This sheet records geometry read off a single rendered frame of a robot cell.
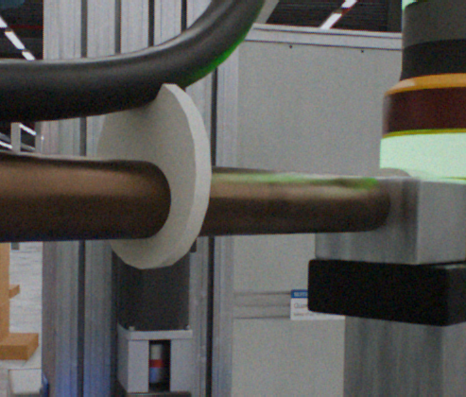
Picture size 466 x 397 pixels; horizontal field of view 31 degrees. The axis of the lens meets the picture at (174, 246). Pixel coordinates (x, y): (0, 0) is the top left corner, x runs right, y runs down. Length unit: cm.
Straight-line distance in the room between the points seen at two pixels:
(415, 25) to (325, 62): 197
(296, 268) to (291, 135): 35
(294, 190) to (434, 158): 8
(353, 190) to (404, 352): 5
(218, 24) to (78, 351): 100
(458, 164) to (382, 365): 6
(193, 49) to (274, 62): 202
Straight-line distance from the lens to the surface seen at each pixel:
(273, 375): 220
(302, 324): 220
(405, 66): 26
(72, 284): 112
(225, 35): 16
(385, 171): 23
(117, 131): 15
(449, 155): 24
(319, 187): 19
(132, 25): 115
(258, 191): 17
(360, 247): 22
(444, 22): 25
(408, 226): 21
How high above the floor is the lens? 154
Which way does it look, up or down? 3 degrees down
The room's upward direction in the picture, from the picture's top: 1 degrees clockwise
